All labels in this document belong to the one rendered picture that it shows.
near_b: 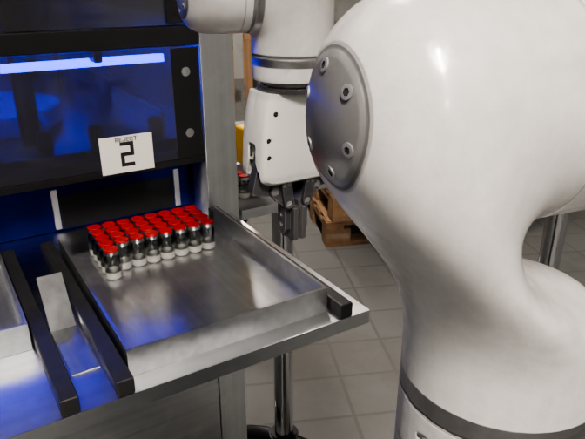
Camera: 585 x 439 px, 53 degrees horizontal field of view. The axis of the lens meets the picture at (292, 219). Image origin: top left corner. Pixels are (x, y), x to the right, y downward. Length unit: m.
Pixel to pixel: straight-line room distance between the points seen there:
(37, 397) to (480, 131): 0.56
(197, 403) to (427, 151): 1.07
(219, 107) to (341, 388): 1.27
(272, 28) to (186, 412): 0.86
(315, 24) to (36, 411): 0.47
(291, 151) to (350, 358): 1.64
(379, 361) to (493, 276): 1.95
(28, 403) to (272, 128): 0.37
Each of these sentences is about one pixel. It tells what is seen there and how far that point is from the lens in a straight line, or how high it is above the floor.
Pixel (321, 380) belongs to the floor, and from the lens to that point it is 2.10.
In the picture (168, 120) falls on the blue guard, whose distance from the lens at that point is 1.00.
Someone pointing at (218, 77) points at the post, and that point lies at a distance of 1.02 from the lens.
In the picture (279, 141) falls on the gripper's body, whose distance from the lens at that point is 0.61.
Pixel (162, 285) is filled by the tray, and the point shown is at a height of 0.88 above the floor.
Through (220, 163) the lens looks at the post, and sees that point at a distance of 1.05.
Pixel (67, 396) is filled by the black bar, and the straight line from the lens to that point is 0.65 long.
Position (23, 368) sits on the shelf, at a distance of 0.74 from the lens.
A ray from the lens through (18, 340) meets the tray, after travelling 0.76.
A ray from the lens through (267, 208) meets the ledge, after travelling 1.13.
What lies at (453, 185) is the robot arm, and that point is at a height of 1.21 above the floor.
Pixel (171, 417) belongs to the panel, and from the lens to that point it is 1.25.
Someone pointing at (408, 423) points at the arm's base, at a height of 1.03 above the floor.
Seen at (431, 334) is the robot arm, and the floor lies 1.10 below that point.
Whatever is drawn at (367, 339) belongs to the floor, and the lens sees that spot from 2.32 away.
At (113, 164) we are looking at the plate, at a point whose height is 1.01.
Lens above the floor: 1.28
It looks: 23 degrees down
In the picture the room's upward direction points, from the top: straight up
